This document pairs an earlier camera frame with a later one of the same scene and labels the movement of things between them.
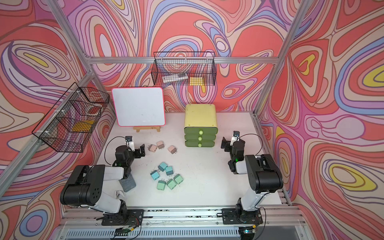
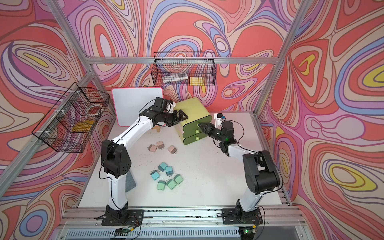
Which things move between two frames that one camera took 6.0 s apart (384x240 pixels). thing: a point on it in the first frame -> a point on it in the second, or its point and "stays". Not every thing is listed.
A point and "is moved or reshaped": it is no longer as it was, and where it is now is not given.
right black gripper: x=227 y=144 -> x=209 y=127
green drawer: x=200 y=137 is moved or reshaped
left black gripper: x=138 y=155 -> x=175 y=119
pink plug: x=172 y=149 stays
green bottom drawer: x=198 y=143 -> x=189 y=140
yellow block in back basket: x=196 y=81 stays
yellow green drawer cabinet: x=200 y=123 is moved or reshaped
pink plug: x=152 y=148 stays
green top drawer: x=201 y=130 is moved or reshaped
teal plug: x=155 y=175 stays
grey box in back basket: x=174 y=77 stays
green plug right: x=178 y=179 stays
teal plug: x=169 y=170 stays
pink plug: x=160 y=144 stays
